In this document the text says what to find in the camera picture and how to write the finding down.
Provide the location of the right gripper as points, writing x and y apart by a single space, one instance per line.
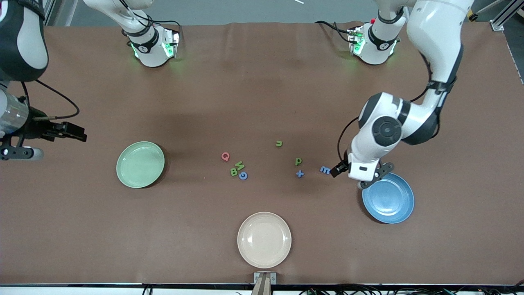
37 128

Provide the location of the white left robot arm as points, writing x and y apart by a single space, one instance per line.
434 32

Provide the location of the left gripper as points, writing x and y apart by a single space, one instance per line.
339 168

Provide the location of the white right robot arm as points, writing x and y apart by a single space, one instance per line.
30 45

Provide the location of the light green plate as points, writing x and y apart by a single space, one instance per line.
139 166

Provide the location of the blue foam letter G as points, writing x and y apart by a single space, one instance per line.
240 176

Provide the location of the green foam letter B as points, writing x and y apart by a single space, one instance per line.
232 172

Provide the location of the black rubber stand foot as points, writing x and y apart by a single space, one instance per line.
473 17

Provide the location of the green foam letter W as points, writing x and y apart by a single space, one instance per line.
240 166

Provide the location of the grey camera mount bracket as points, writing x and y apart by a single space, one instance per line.
265 282

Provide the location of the brown table cover mat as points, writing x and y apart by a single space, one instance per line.
82 246

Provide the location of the blue plate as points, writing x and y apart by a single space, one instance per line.
391 203

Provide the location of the blue foam letter m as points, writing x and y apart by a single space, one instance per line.
325 170

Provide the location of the beige plate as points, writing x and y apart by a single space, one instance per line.
264 239

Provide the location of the pink foam letter Q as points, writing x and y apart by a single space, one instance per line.
222 156

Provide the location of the silver aluminium frame profile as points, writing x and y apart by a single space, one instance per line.
49 12
501 20

